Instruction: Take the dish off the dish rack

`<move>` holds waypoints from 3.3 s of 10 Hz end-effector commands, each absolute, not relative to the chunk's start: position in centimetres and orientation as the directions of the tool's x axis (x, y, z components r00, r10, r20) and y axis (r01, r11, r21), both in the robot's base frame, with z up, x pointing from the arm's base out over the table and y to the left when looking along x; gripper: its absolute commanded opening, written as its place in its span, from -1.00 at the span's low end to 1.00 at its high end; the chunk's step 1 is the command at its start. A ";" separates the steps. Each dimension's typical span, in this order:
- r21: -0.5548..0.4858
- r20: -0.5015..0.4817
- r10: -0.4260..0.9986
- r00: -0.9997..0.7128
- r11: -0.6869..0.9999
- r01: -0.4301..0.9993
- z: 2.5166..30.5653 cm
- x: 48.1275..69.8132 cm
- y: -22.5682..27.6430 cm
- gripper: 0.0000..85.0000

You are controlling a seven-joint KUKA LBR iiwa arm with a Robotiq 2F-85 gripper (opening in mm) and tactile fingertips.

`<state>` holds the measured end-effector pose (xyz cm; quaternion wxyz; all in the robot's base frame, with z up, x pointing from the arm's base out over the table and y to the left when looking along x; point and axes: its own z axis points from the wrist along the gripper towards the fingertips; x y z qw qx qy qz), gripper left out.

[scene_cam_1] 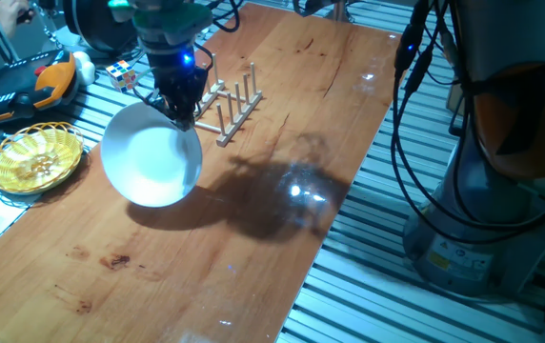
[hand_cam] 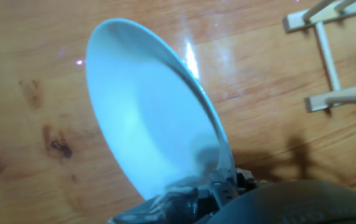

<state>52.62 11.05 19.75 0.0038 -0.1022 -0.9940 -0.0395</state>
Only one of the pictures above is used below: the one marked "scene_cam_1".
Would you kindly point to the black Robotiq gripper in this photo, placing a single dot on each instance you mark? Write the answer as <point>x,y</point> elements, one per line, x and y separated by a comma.
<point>172,71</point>

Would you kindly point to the white round plate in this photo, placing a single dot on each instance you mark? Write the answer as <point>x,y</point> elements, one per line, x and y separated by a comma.
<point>151,157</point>

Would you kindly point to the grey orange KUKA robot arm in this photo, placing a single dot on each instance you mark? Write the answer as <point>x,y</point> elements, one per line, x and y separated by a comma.
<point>515,38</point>

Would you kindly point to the wooden peg dish rack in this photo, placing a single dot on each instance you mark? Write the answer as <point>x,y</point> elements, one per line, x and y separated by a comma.
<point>236,112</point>

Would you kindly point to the person hand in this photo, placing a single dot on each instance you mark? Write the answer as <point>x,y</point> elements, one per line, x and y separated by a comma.
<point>6,14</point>

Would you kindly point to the Rubik's cube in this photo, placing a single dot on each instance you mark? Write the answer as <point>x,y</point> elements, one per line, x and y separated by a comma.
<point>122,76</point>

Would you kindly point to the yellow wicker basket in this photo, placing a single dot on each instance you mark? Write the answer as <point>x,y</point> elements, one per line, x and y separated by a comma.
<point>34,159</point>

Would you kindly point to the black orange teach pendant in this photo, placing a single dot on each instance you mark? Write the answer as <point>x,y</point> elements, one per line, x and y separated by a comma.
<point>20,90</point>

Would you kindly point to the glossy wooden board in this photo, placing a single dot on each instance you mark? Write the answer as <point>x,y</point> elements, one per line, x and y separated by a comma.
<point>63,286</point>

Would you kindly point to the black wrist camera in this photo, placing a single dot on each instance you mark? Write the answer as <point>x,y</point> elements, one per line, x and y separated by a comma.
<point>201,83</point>

